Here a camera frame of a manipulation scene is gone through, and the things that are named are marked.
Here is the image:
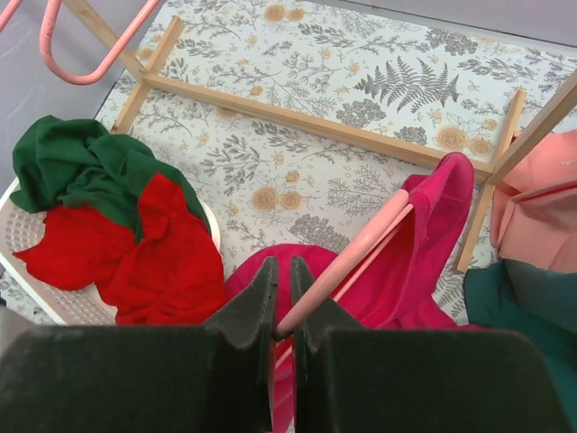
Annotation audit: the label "red t shirt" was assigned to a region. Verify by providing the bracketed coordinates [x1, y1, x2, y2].
[15, 173, 225, 325]

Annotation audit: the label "magenta t shirt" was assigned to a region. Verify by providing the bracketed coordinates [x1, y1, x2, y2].
[225, 152, 483, 432]

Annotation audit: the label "teal green shorts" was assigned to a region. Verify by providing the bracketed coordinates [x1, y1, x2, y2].
[463, 259, 576, 427]

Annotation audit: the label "dark green t shirt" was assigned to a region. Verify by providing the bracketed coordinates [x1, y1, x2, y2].
[10, 115, 209, 240]

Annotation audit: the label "white laundry basket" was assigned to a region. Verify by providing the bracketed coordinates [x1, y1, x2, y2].
[0, 175, 222, 327]

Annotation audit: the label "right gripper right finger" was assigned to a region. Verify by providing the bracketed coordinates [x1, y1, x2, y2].
[290, 255, 573, 433]

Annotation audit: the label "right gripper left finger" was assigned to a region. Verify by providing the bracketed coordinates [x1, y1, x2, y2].
[1, 258, 278, 432]

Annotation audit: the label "small wooden clothes rack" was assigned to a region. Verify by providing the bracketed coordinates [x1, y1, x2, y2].
[58, 0, 577, 274]

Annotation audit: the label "pink wire hanger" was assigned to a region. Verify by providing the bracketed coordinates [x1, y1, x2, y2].
[0, 0, 161, 86]
[274, 189, 413, 342]

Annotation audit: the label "salmon pink shorts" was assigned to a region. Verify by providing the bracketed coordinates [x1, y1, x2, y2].
[490, 130, 577, 273]

